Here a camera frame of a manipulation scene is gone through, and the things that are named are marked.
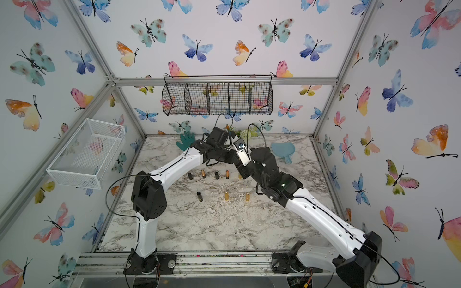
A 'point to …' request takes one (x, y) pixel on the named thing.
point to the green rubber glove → (186, 141)
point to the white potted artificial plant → (244, 134)
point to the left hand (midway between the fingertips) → (239, 156)
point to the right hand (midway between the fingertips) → (243, 151)
